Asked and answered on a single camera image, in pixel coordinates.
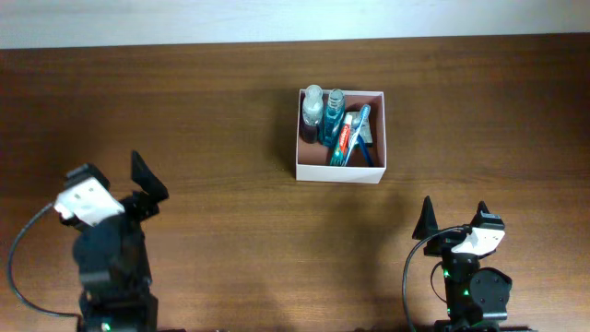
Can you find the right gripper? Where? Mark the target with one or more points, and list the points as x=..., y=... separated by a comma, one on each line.
x=427, y=222

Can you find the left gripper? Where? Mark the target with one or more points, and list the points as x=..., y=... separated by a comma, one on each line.
x=146, y=207

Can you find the blue disposable razor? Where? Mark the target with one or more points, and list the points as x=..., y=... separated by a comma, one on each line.
x=364, y=150

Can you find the green white soap box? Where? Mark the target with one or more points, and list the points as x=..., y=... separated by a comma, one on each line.
x=365, y=129

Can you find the green red toothpaste tube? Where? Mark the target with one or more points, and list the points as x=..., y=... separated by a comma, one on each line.
x=341, y=148

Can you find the blue white toothbrush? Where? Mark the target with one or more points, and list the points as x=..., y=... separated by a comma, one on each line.
x=364, y=113

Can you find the blue mouthwash bottle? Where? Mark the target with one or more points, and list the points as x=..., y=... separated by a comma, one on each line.
x=333, y=116

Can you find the clear bottle purple liquid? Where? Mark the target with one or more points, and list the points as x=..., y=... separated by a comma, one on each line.
x=312, y=113

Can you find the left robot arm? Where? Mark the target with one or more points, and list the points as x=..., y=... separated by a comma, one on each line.
x=110, y=251

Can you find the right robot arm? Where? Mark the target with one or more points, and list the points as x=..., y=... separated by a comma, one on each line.
x=476, y=297

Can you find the white open cardboard box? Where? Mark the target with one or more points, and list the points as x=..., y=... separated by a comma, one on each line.
x=312, y=160

